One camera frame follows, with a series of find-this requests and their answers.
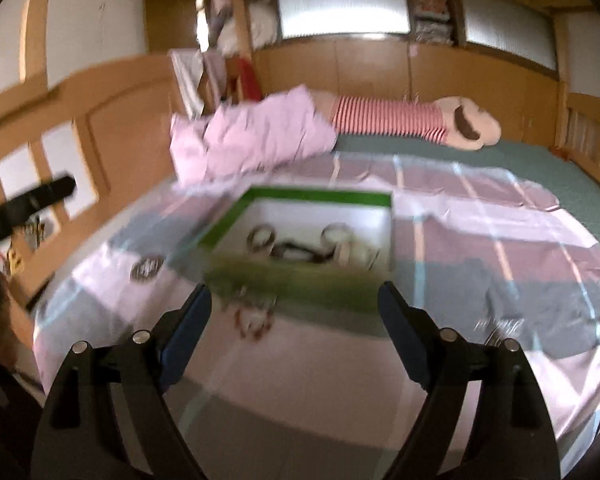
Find wooden footboard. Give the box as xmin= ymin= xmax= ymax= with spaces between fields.
xmin=555 ymin=92 xmax=600 ymax=182

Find black wrist watch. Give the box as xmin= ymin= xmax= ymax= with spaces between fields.
xmin=272 ymin=242 xmax=332 ymax=265

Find wide ribbed glass window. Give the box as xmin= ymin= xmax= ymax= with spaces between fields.
xmin=275 ymin=0 xmax=411 ymax=39

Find narrow ribbed glass window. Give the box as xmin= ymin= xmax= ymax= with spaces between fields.
xmin=462 ymin=0 xmax=561 ymax=69

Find white wrist watch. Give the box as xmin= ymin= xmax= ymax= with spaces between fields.
xmin=321 ymin=222 xmax=381 ymax=269

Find red bead bracelet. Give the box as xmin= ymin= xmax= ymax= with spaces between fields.
xmin=231 ymin=301 xmax=277 ymax=337

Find grey hanging clothes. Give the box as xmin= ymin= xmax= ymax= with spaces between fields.
xmin=169 ymin=49 xmax=227 ymax=117

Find striped long plush toy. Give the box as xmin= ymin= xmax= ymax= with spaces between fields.
xmin=325 ymin=94 xmax=502 ymax=151

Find red cloth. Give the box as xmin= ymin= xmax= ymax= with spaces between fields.
xmin=237 ymin=57 xmax=264 ymax=101

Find white stuffed bags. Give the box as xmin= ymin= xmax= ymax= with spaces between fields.
xmin=215 ymin=0 xmax=279 ymax=57

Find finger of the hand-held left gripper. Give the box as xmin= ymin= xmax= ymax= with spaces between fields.
xmin=0 ymin=175 xmax=77 ymax=254

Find green bed mat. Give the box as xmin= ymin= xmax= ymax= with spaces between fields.
xmin=334 ymin=132 xmax=600 ymax=281

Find green rectangular box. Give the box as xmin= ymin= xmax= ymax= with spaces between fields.
xmin=195 ymin=186 xmax=396 ymax=312

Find metal bangle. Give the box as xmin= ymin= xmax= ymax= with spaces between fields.
xmin=246 ymin=225 xmax=277 ymax=254

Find wooden headboard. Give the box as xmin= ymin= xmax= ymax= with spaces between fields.
xmin=0 ymin=55 xmax=182 ymax=307

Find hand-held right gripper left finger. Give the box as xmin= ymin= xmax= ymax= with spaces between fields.
xmin=30 ymin=282 xmax=214 ymax=480

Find wooden cabinets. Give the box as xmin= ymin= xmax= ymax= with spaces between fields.
xmin=252 ymin=35 xmax=562 ymax=142

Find plaid bed sheet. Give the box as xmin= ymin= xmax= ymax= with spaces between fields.
xmin=32 ymin=152 xmax=600 ymax=480

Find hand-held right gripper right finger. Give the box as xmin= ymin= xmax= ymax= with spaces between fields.
xmin=378 ymin=281 xmax=562 ymax=480

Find pink quilt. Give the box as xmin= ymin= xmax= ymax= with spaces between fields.
xmin=169 ymin=85 xmax=339 ymax=187

